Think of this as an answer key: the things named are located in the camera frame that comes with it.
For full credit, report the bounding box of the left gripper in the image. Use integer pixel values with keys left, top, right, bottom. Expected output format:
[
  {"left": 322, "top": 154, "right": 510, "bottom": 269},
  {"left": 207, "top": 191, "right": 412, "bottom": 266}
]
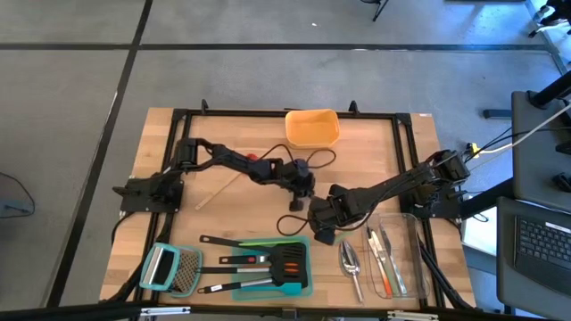
[{"left": 278, "top": 159, "right": 316, "bottom": 213}]

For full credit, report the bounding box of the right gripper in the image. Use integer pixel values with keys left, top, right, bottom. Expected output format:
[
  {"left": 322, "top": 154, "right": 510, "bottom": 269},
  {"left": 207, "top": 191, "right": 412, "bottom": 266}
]
[{"left": 308, "top": 185, "right": 358, "bottom": 246}]

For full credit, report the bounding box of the metal scoop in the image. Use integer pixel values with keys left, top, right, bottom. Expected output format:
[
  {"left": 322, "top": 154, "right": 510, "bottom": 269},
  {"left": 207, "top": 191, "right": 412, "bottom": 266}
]
[{"left": 338, "top": 240, "right": 366, "bottom": 307}]

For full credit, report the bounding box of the silver table knife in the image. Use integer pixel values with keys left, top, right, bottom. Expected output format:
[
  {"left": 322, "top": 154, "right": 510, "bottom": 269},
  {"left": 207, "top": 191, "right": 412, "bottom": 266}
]
[{"left": 380, "top": 225, "right": 408, "bottom": 295}]

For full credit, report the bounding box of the red spatula wooden handle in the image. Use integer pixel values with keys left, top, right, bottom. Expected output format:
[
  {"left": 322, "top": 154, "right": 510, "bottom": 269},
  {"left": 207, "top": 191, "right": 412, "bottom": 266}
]
[{"left": 194, "top": 152, "right": 259, "bottom": 211}]

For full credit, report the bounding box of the orange-handled table knife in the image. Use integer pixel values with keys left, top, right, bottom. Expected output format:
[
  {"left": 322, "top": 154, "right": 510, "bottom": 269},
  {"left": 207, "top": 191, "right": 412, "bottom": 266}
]
[{"left": 365, "top": 226, "right": 394, "bottom": 299}]

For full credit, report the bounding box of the long black slotted turner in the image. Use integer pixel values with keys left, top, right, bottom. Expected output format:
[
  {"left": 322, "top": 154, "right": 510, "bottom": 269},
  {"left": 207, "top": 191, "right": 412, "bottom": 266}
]
[{"left": 199, "top": 235, "right": 309, "bottom": 268}]

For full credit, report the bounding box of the black turner white-label handle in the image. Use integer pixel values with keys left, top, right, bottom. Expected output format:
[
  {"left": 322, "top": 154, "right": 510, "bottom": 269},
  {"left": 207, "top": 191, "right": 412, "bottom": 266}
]
[{"left": 196, "top": 267, "right": 309, "bottom": 295}]

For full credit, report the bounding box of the orange plastic bin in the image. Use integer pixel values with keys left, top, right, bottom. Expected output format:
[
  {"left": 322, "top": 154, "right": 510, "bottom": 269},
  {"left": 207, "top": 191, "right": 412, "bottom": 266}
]
[{"left": 285, "top": 108, "right": 342, "bottom": 151}]

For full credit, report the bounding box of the clear plastic container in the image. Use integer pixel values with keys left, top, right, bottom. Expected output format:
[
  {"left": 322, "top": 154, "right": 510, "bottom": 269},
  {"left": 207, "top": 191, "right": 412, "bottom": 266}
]
[{"left": 360, "top": 211, "right": 430, "bottom": 300}]

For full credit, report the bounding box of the teal-framed metal grater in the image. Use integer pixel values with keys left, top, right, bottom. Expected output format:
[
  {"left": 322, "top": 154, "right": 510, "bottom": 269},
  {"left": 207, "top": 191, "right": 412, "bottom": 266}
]
[{"left": 138, "top": 243, "right": 204, "bottom": 299}]

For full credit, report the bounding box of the black stand beam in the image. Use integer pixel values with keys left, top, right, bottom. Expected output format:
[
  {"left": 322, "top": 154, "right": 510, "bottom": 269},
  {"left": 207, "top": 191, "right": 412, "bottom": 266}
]
[{"left": 458, "top": 177, "right": 515, "bottom": 220}]

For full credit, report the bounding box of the grey desk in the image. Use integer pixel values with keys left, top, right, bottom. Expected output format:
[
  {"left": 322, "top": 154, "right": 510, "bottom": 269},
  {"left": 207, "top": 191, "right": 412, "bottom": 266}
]
[
  {"left": 496, "top": 195, "right": 571, "bottom": 318},
  {"left": 510, "top": 90, "right": 571, "bottom": 213}
]

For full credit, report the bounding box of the black tripod leg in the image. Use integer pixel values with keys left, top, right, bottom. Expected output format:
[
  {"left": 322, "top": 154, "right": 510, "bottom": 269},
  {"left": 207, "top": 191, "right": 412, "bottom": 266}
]
[{"left": 360, "top": 0, "right": 390, "bottom": 22}]

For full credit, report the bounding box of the black laptop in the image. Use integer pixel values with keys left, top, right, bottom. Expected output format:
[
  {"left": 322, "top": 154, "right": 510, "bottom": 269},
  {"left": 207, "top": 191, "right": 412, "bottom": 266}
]
[{"left": 512, "top": 214, "right": 571, "bottom": 296}]

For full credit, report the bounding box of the black desk device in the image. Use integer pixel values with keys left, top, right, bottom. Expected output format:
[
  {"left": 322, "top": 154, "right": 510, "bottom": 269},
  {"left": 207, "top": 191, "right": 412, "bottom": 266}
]
[{"left": 551, "top": 171, "right": 571, "bottom": 193}]

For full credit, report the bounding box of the black rig crossbar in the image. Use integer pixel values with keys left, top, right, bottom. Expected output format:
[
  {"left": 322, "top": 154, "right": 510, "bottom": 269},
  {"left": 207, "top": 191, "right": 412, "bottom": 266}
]
[{"left": 0, "top": 299, "right": 571, "bottom": 321}]

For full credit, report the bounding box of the black stand pole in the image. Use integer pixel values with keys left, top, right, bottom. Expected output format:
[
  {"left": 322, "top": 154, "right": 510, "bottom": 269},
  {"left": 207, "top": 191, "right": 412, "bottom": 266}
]
[{"left": 527, "top": 70, "right": 571, "bottom": 111}]

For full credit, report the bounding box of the grey floor object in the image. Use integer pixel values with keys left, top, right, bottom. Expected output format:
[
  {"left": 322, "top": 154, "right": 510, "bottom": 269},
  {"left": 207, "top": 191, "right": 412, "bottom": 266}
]
[{"left": 0, "top": 201, "right": 37, "bottom": 216}]

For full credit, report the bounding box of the silver chair base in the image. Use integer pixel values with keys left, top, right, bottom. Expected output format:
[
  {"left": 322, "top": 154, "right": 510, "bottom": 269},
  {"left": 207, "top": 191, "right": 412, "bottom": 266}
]
[{"left": 528, "top": 0, "right": 571, "bottom": 39}]

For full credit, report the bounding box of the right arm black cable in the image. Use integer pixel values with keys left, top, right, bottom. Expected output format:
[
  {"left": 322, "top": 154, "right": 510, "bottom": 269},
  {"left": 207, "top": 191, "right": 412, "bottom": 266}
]
[{"left": 276, "top": 214, "right": 313, "bottom": 237}]

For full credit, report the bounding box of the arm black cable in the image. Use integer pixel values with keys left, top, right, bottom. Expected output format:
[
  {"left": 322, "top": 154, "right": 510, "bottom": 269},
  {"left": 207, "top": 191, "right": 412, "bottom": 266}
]
[
  {"left": 262, "top": 143, "right": 338, "bottom": 170},
  {"left": 276, "top": 214, "right": 313, "bottom": 237}
]

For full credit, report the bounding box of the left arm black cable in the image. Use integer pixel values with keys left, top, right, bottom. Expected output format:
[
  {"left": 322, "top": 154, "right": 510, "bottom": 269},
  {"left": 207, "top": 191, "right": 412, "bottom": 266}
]
[{"left": 262, "top": 143, "right": 338, "bottom": 170}]

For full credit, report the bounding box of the black table frame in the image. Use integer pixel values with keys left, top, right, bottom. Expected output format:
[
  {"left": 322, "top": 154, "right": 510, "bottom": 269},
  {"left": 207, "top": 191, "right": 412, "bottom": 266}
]
[{"left": 133, "top": 98, "right": 451, "bottom": 311}]

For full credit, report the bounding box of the silver bracket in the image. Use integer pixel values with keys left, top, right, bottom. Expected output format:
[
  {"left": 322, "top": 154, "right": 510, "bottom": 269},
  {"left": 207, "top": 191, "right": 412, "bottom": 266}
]
[
  {"left": 139, "top": 305, "right": 192, "bottom": 317},
  {"left": 386, "top": 309, "right": 441, "bottom": 321}
]

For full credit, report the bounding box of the black cable bundle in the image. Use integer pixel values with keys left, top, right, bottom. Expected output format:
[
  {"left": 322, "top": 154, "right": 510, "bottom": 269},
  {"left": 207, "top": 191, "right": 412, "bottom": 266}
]
[
  {"left": 101, "top": 211, "right": 175, "bottom": 304},
  {"left": 417, "top": 231, "right": 476, "bottom": 311}
]

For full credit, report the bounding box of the white cable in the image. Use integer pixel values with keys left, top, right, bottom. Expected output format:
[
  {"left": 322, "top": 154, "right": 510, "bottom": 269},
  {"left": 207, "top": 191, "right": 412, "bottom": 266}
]
[{"left": 479, "top": 103, "right": 571, "bottom": 155}]

